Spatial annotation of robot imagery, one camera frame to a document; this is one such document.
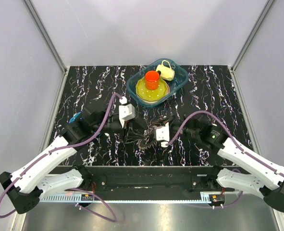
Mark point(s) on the teal transparent plastic bin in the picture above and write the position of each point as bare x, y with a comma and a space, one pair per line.
180, 79

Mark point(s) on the cream yellow mug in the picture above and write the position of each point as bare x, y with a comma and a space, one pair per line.
165, 70

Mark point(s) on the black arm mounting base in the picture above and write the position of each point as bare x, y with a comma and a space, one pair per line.
105, 178

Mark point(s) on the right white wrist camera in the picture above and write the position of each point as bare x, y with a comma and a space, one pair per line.
162, 135

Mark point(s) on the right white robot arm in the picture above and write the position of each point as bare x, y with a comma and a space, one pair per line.
264, 179

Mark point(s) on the orange cup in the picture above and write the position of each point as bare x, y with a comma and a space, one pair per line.
152, 79

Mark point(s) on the blue dotted plate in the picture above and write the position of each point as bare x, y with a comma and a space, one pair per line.
75, 116

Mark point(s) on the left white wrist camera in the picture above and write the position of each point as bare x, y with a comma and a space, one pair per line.
126, 111

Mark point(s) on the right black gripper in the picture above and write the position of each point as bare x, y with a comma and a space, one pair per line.
171, 120

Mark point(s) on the yellow dotted plate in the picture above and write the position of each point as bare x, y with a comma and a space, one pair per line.
152, 95

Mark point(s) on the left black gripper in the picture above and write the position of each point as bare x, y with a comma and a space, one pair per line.
133, 126

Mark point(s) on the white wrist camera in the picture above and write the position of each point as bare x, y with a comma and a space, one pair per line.
162, 135
126, 111

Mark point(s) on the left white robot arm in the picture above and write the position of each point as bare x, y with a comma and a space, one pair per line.
28, 185

